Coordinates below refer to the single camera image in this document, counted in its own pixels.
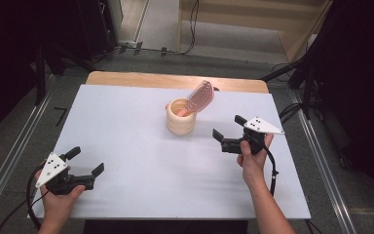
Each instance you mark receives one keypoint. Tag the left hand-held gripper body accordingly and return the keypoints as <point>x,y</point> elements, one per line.
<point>53,169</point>

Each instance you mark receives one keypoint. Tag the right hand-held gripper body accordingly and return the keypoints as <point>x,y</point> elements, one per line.
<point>256,126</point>

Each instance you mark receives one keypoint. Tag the cream ribbed cup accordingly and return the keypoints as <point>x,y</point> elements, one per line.
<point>180,125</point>

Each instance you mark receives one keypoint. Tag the pink hairbrush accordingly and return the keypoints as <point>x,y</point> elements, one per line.
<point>201,97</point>

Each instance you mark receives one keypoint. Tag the person's left hand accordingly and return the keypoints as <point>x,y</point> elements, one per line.
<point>58,206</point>

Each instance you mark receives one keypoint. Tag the person's right hand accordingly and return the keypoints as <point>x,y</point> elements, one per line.
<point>254,165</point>

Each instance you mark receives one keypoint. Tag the white board sheet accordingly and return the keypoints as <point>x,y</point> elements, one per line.
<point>136,146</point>

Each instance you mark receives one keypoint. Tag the black metal stand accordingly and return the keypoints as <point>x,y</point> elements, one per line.
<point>40,74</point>
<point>306,94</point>

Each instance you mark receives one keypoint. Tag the wooden table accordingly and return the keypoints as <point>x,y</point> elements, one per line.
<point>136,79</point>

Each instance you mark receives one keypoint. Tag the wooden cabinet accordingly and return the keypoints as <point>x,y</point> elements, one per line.
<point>256,5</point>

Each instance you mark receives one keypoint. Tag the dark cabinet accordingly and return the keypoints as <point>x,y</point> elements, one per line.
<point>97,26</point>

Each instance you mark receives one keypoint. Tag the aluminium floor rail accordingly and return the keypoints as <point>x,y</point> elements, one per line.
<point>321,156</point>
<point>16,152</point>

